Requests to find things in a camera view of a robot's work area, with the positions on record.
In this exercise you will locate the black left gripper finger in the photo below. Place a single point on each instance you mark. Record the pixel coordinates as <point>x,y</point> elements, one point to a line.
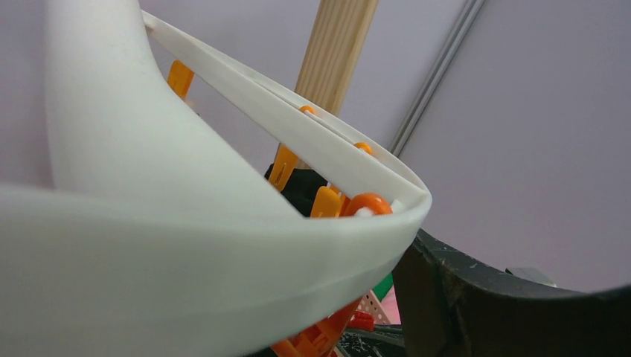
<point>452,304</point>

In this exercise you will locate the white round clip hanger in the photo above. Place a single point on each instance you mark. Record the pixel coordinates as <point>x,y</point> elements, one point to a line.
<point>158,238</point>

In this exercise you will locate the pink cloth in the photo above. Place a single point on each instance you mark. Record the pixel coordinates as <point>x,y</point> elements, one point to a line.
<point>390,306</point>

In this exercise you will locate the green cloth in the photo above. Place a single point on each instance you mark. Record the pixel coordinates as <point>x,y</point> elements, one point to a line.
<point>381,289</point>

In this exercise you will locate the pink perforated plastic basket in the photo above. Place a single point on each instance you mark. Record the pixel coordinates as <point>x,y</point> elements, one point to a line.
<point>371,305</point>

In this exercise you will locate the wooden hanger rack frame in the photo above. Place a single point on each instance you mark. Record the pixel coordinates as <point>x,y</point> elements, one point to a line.
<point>336,41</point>

